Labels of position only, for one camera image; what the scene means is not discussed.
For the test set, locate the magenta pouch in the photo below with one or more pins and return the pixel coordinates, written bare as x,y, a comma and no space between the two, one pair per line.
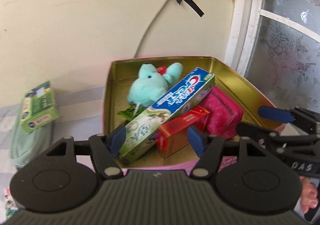
224,114

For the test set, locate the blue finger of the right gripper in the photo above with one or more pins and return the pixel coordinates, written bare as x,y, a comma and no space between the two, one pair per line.
276,114

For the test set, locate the frosted floral glass door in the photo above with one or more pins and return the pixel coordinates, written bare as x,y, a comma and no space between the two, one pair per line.
274,44

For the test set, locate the person right hand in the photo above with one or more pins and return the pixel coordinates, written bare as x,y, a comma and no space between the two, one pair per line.
308,198

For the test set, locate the Crest toothpaste box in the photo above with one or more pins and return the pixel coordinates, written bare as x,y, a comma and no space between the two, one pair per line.
185,95

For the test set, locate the red small box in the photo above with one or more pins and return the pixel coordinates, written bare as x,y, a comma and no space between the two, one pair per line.
172,135

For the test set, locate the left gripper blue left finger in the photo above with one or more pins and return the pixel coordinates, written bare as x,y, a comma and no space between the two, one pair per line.
116,139

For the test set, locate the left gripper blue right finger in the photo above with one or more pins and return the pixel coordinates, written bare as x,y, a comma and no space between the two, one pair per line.
198,140

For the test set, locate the green medicine box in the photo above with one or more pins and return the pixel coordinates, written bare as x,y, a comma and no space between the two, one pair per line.
38,108

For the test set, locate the teal plush toy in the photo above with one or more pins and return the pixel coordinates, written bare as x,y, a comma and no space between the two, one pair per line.
152,83

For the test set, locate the green wet wipes packet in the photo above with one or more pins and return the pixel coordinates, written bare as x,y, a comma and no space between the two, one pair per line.
131,112

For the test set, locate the mint green zip pouch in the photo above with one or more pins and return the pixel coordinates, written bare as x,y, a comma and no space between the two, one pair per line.
26,146

